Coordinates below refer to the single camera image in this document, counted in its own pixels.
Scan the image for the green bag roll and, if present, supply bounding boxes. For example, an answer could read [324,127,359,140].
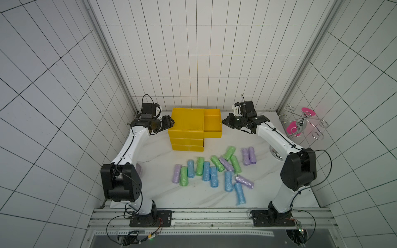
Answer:
[179,166,189,187]
[195,157,204,176]
[210,156,225,172]
[222,146,236,161]
[230,156,242,174]

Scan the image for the purple bag roll center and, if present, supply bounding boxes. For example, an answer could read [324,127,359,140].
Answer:
[219,157,234,172]

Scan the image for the yellow top drawer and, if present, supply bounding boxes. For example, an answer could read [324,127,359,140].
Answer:
[204,108,222,138]

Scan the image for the pink cup upper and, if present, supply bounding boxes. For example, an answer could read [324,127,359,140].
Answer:
[301,107,316,116]

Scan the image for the purple bag roll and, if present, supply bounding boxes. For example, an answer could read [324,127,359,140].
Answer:
[219,157,234,172]
[248,147,257,164]
[235,175,254,189]
[241,148,251,166]
[172,164,182,184]

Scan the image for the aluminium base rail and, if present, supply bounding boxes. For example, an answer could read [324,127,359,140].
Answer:
[88,208,337,230]

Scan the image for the green bag roll center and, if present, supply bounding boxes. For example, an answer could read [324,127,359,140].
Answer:
[210,156,225,172]

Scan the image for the chrome cup holder stand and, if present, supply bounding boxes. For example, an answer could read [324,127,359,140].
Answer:
[278,105,329,140]

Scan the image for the green bag roll far left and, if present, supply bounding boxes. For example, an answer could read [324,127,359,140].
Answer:
[179,166,189,187]

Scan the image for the purple bag roll lower right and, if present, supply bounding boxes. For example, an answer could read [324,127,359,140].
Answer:
[235,175,254,189]

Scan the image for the green bag roll middle left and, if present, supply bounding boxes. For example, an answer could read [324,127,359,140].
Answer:
[195,157,204,176]

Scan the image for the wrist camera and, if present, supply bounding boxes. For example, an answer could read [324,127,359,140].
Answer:
[233,101,257,118]
[141,102,161,119]

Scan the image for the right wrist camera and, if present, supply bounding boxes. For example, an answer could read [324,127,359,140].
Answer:
[233,101,257,118]

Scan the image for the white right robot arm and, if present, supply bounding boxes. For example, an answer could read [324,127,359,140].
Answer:
[222,113,317,222]

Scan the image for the pink cup on stand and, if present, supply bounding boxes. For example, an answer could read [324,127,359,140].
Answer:
[286,122,302,137]

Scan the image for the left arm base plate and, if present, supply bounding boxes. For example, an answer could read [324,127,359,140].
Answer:
[129,210,173,227]

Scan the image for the purple bag roll far left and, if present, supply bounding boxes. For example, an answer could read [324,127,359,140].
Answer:
[172,164,182,184]

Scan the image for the blue bag roll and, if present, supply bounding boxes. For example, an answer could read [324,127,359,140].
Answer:
[202,161,210,181]
[234,182,246,206]
[210,166,219,188]
[224,171,233,192]
[187,160,195,178]

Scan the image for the yellow plastic drawer cabinet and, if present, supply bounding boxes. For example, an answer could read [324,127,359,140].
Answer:
[168,108,205,152]

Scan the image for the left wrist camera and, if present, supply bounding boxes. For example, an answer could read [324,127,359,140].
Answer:
[141,102,161,119]

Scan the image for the green bag roll right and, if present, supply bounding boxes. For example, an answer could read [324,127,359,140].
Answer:
[230,156,242,174]

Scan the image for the green bag roll upper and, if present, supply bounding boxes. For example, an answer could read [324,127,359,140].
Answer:
[222,146,236,161]

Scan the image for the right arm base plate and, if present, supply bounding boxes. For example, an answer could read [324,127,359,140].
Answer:
[249,209,296,227]

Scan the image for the blue bag roll bottom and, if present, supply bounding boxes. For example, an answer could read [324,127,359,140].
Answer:
[234,182,246,206]

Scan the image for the purple bag roll upper left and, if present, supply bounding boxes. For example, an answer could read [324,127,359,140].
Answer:
[241,148,251,166]

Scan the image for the purple bag roll upper right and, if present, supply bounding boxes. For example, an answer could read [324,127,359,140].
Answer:
[248,147,257,164]

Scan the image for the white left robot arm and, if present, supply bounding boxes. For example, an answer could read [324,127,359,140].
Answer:
[100,115,175,216]

